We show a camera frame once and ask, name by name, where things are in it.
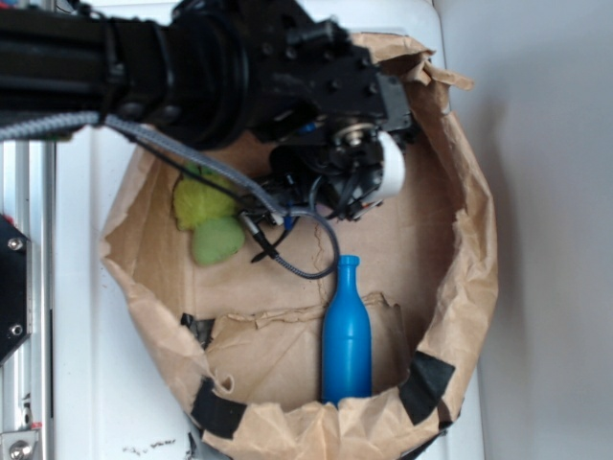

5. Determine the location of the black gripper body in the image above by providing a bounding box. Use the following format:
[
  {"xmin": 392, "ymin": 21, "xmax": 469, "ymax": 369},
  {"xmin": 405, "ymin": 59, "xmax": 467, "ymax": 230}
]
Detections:
[{"xmin": 249, "ymin": 13, "xmax": 413, "ymax": 220}]

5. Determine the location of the grey braided cable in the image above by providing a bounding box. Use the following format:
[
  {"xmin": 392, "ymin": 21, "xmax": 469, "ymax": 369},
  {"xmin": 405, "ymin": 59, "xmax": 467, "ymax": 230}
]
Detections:
[{"xmin": 0, "ymin": 110, "xmax": 342, "ymax": 280}]

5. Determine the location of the black mounting bracket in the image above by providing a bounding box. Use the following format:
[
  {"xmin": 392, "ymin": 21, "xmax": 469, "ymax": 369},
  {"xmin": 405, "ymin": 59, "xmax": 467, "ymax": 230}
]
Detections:
[{"xmin": 0, "ymin": 215, "xmax": 32, "ymax": 365}]

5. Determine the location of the aluminium frame rail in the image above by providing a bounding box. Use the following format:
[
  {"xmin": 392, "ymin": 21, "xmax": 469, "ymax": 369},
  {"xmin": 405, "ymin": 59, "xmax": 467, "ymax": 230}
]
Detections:
[{"xmin": 1, "ymin": 141, "xmax": 56, "ymax": 459}]

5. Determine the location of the green yellow plush toy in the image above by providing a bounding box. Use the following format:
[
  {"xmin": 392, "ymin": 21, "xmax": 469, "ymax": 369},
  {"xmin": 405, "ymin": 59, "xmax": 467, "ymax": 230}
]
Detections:
[{"xmin": 172, "ymin": 163, "xmax": 245, "ymax": 266}]

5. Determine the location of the brown paper bag tray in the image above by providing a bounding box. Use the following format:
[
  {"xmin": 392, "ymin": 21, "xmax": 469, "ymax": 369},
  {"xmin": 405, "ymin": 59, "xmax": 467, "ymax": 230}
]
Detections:
[{"xmin": 101, "ymin": 34, "xmax": 498, "ymax": 459}]

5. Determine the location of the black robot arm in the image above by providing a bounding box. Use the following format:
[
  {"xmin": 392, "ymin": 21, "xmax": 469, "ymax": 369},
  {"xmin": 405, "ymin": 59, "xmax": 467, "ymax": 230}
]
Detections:
[{"xmin": 1, "ymin": 1, "xmax": 415, "ymax": 219}]

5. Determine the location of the blue plastic bottle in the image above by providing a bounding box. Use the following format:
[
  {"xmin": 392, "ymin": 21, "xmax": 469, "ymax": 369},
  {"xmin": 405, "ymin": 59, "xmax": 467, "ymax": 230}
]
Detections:
[{"xmin": 322, "ymin": 255, "xmax": 373, "ymax": 405}]

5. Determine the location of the white cylindrical camera housing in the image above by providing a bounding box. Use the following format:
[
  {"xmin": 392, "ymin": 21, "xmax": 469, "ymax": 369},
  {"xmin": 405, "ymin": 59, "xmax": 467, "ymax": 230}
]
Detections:
[{"xmin": 374, "ymin": 131, "xmax": 406, "ymax": 201}]

